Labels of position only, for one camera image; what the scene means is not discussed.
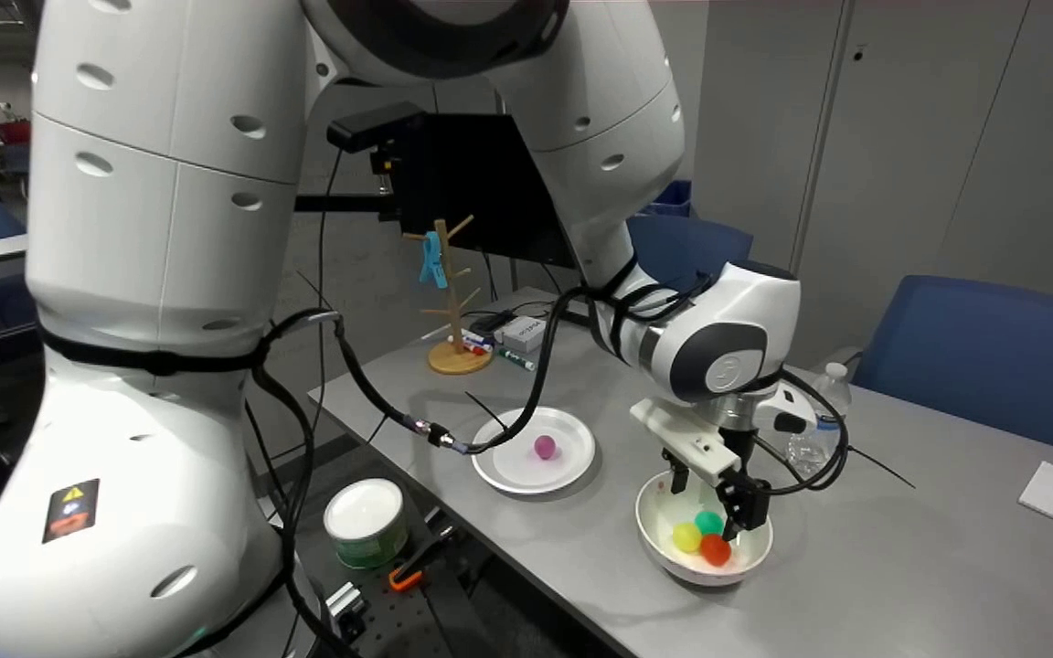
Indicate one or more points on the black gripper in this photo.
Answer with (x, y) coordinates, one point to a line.
(738, 491)

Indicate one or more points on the green ball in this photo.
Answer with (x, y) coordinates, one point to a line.
(706, 519)

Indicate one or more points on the orange ball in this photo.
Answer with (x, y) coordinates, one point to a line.
(716, 548)

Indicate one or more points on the yellow ball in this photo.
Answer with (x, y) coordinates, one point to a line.
(688, 540)

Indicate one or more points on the purple ball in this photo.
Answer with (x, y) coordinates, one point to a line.
(548, 446)

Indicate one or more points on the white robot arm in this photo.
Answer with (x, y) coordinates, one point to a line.
(161, 187)

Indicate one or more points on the white ceramic bowl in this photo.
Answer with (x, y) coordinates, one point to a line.
(659, 510)

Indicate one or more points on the white plastic plate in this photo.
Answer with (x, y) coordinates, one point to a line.
(517, 468)

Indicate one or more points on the clear water bottle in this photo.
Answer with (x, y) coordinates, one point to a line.
(820, 441)

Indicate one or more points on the blue office chair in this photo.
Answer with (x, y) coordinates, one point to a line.
(971, 348)

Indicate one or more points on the wooden mug tree stand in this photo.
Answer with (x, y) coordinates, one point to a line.
(439, 271)

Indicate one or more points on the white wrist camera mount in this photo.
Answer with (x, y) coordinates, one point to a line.
(688, 436)

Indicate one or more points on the orange handled clamp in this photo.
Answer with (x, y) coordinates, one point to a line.
(408, 574)

